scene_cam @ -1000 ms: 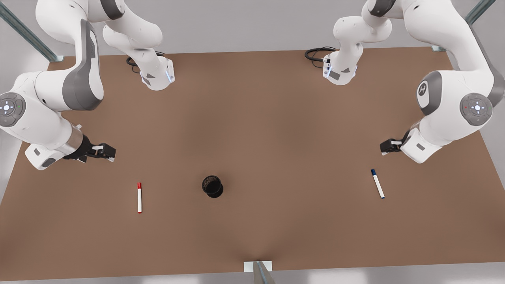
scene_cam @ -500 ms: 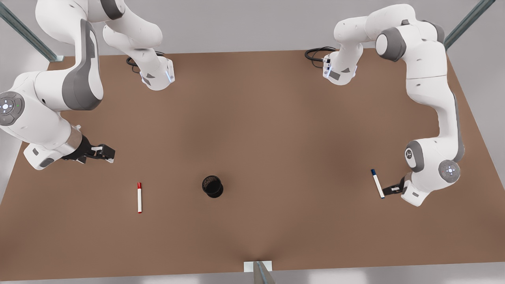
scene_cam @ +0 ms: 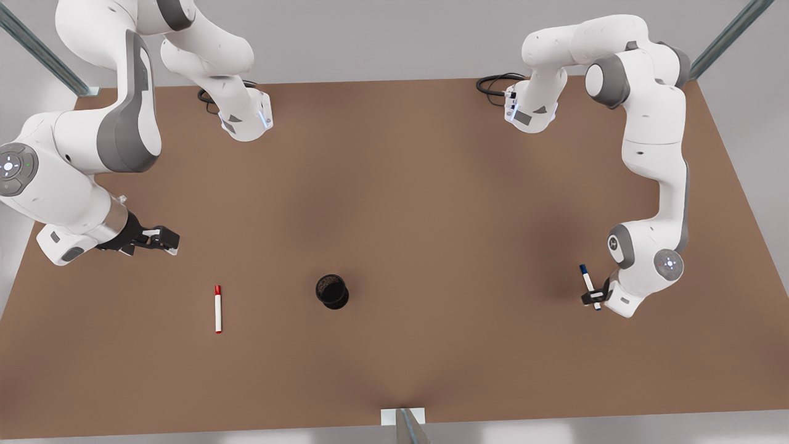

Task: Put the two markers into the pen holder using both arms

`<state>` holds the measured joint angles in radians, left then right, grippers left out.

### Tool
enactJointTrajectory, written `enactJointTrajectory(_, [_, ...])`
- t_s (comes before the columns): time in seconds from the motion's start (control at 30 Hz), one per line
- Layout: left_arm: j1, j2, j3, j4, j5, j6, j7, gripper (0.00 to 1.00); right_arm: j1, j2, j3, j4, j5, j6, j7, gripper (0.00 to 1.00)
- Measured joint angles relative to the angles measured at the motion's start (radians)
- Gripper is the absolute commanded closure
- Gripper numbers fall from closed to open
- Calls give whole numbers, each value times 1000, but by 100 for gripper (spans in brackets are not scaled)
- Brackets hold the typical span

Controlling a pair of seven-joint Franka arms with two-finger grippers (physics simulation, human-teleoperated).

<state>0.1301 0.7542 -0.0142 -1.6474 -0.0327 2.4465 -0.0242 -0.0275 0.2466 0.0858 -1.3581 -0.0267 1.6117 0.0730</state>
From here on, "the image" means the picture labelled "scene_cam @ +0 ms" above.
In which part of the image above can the blue capped white marker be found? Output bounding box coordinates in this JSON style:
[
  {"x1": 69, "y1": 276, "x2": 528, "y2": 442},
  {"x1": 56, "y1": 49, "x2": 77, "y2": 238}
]
[{"x1": 579, "y1": 264, "x2": 602, "y2": 311}]

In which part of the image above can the black mesh pen cup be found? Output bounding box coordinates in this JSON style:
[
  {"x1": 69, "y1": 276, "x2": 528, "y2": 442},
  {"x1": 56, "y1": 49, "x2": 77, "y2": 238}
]
[{"x1": 315, "y1": 274, "x2": 350, "y2": 310}]

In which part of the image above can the black cable loop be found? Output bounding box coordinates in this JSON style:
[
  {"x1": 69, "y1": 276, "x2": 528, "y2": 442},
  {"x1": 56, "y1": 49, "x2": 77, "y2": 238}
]
[
  {"x1": 197, "y1": 80, "x2": 258, "y2": 115},
  {"x1": 476, "y1": 73, "x2": 528, "y2": 108}
]

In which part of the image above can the silver frame post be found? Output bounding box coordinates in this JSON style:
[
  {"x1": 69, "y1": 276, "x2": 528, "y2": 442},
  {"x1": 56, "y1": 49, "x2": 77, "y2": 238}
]
[
  {"x1": 380, "y1": 407, "x2": 432, "y2": 444},
  {"x1": 689, "y1": 0, "x2": 775, "y2": 81},
  {"x1": 0, "y1": 5, "x2": 100, "y2": 98}
]

